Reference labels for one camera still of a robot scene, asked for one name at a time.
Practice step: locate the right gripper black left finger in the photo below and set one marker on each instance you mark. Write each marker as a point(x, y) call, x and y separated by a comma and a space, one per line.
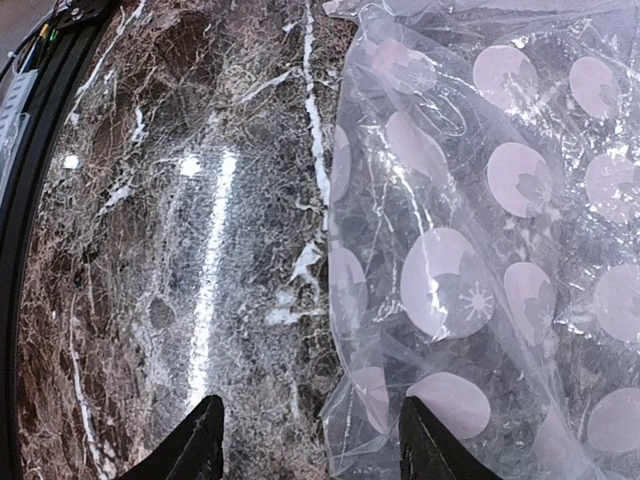
point(192, 451)

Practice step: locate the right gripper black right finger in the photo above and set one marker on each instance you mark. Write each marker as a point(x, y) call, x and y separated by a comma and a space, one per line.
point(429, 451)

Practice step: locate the clear dotted zip top bag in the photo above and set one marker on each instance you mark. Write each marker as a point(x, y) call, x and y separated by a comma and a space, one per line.
point(484, 235)

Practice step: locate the white slotted cable duct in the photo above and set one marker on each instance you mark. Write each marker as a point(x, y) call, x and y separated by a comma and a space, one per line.
point(13, 104)

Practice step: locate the black front rail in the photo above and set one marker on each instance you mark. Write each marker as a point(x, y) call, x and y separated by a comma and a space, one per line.
point(78, 29)

